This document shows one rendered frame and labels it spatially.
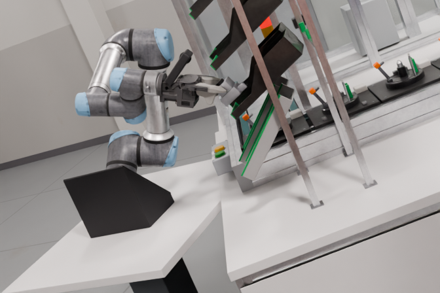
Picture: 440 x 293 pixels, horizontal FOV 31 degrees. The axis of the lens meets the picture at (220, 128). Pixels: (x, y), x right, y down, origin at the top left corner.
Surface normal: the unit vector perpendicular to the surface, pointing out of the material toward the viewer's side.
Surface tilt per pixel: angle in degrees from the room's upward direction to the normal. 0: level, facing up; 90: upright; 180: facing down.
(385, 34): 90
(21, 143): 90
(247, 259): 0
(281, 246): 0
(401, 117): 90
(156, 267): 0
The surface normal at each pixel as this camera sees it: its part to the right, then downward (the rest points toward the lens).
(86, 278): -0.37, -0.90
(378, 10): 0.03, 0.25
